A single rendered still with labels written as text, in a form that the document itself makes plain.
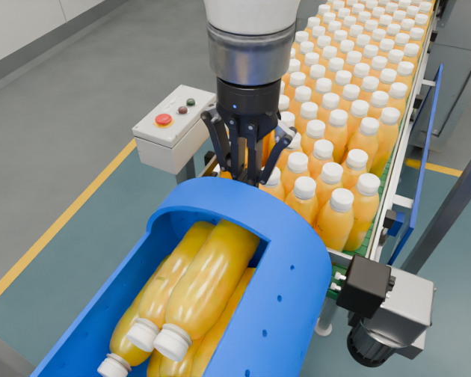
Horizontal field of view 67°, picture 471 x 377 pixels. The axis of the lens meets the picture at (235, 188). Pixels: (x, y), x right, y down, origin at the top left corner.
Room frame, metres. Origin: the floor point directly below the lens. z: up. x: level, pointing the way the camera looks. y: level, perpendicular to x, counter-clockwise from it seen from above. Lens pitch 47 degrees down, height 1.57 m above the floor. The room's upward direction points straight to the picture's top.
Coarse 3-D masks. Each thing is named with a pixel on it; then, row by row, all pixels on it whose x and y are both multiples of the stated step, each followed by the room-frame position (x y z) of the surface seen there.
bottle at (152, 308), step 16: (192, 224) 0.34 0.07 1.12; (208, 224) 0.33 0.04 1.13; (192, 240) 0.30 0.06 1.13; (176, 256) 0.28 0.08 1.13; (192, 256) 0.28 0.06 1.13; (160, 272) 0.25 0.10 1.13; (176, 272) 0.25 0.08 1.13; (160, 288) 0.23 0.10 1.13; (144, 304) 0.21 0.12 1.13; (160, 304) 0.21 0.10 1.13; (144, 320) 0.19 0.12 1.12; (160, 320) 0.19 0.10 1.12
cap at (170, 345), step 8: (160, 336) 0.15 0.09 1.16; (168, 336) 0.15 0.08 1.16; (176, 336) 0.15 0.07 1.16; (160, 344) 0.14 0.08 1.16; (168, 344) 0.14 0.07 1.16; (176, 344) 0.15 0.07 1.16; (184, 344) 0.15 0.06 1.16; (160, 352) 0.15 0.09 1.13; (168, 352) 0.14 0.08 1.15; (176, 352) 0.14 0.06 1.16; (184, 352) 0.14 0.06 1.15; (176, 360) 0.14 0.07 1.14
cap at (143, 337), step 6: (138, 324) 0.19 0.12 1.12; (132, 330) 0.18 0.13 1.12; (138, 330) 0.18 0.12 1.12; (144, 330) 0.18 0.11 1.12; (150, 330) 0.18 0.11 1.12; (126, 336) 0.18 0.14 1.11; (132, 336) 0.17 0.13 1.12; (138, 336) 0.17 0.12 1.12; (144, 336) 0.17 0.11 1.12; (150, 336) 0.17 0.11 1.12; (156, 336) 0.17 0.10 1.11; (132, 342) 0.17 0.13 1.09; (138, 342) 0.17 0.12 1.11; (144, 342) 0.16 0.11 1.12; (150, 342) 0.17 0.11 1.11; (144, 348) 0.16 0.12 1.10; (150, 348) 0.16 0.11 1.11
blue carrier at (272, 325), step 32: (192, 192) 0.32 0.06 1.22; (224, 192) 0.31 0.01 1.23; (256, 192) 0.31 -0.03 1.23; (160, 224) 0.35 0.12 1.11; (256, 224) 0.26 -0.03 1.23; (288, 224) 0.27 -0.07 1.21; (128, 256) 0.29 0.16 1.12; (160, 256) 0.33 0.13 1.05; (256, 256) 0.31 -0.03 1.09; (288, 256) 0.23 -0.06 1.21; (320, 256) 0.25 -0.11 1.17; (128, 288) 0.26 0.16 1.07; (256, 288) 0.19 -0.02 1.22; (288, 288) 0.20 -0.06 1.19; (320, 288) 0.22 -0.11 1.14; (96, 320) 0.21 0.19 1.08; (256, 320) 0.15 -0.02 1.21; (288, 320) 0.16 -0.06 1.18; (64, 352) 0.16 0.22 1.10; (96, 352) 0.18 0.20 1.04; (224, 352) 0.12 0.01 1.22; (256, 352) 0.12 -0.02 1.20; (288, 352) 0.14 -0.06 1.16
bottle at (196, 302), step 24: (216, 240) 0.27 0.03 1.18; (240, 240) 0.28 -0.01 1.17; (192, 264) 0.24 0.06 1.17; (216, 264) 0.24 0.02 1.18; (240, 264) 0.25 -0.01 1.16; (192, 288) 0.20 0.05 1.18; (216, 288) 0.21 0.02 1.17; (168, 312) 0.18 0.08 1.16; (192, 312) 0.18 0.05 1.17; (216, 312) 0.18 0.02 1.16; (192, 336) 0.16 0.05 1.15
